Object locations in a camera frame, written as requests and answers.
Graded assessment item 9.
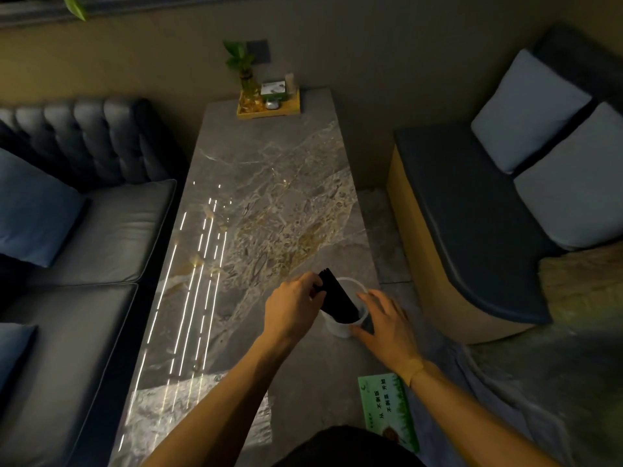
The person's right hand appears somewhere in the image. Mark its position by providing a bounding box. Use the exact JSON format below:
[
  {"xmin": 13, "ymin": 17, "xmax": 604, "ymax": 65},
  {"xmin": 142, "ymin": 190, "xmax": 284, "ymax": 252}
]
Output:
[{"xmin": 350, "ymin": 289, "xmax": 423, "ymax": 380}]

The person's left hand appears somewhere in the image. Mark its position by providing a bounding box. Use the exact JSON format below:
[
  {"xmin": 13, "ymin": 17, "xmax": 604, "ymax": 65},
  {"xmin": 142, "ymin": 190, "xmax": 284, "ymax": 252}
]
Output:
[{"xmin": 261, "ymin": 272, "xmax": 327, "ymax": 348}]

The white plastic bin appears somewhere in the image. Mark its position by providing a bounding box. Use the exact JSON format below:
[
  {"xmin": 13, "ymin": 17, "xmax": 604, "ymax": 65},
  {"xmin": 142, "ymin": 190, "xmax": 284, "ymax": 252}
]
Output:
[{"xmin": 320, "ymin": 277, "xmax": 370, "ymax": 339}]

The person's left forearm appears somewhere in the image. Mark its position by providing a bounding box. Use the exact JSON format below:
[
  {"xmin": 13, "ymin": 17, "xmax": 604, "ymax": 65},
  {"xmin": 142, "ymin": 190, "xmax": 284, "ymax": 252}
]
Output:
[{"xmin": 141, "ymin": 330, "xmax": 293, "ymax": 467}]

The person's right forearm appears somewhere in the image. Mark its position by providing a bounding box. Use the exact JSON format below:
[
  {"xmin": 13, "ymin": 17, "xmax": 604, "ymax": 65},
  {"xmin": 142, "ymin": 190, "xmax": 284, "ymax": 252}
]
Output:
[{"xmin": 403, "ymin": 360, "xmax": 560, "ymax": 467}]

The green tissue box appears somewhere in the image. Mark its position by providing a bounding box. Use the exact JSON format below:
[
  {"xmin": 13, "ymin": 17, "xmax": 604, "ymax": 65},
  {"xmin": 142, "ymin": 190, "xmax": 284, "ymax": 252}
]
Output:
[{"xmin": 358, "ymin": 373, "xmax": 420, "ymax": 454}]

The person's dark clothing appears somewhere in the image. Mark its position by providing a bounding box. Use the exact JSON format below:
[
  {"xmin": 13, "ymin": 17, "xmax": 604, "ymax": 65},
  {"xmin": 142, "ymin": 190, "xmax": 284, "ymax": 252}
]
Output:
[{"xmin": 273, "ymin": 425, "xmax": 426, "ymax": 467}]

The dark cushioned bench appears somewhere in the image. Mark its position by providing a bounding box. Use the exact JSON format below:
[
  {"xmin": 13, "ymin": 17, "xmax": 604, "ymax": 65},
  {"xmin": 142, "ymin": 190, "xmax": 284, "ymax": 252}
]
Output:
[{"xmin": 387, "ymin": 21, "xmax": 623, "ymax": 346}]

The yellow wooden tray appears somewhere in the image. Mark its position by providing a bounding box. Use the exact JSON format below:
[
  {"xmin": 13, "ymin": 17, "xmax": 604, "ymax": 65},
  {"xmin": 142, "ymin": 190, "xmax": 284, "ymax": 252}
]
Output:
[{"xmin": 237, "ymin": 87, "xmax": 301, "ymax": 120}]

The beige fluffy blanket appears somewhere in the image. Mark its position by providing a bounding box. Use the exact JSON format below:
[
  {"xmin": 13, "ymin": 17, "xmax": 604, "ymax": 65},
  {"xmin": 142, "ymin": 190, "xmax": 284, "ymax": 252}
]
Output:
[{"xmin": 538, "ymin": 240, "xmax": 623, "ymax": 326}]

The small green white box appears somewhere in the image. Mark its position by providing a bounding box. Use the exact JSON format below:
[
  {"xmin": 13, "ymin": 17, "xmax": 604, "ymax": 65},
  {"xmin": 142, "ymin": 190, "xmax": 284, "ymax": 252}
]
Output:
[{"xmin": 260, "ymin": 80, "xmax": 287, "ymax": 102}]

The light grey pillow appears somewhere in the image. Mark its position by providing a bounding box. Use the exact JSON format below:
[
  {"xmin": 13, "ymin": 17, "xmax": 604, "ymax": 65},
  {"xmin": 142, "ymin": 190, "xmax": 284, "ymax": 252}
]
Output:
[
  {"xmin": 470, "ymin": 48, "xmax": 593, "ymax": 175},
  {"xmin": 513, "ymin": 102, "xmax": 623, "ymax": 252}
]

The green plant in glass vase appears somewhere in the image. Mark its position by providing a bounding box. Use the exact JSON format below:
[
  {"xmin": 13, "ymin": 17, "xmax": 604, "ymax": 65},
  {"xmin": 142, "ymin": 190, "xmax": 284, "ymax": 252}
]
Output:
[{"xmin": 223, "ymin": 40, "xmax": 261, "ymax": 112}]

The grey leather sofa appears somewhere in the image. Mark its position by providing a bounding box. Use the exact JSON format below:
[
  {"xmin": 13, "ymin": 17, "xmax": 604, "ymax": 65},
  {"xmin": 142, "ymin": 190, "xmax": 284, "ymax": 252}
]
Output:
[{"xmin": 0, "ymin": 97, "xmax": 188, "ymax": 467}]

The blue cushion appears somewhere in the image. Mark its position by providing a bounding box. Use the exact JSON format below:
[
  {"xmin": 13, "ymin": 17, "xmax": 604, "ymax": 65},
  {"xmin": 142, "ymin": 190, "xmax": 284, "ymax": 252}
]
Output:
[{"xmin": 0, "ymin": 148, "xmax": 88, "ymax": 269}]

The grey wall socket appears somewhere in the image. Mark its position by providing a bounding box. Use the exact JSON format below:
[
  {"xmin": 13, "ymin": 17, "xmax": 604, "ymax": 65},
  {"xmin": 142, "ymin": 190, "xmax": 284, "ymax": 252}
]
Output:
[{"xmin": 246, "ymin": 40, "xmax": 271, "ymax": 64}]

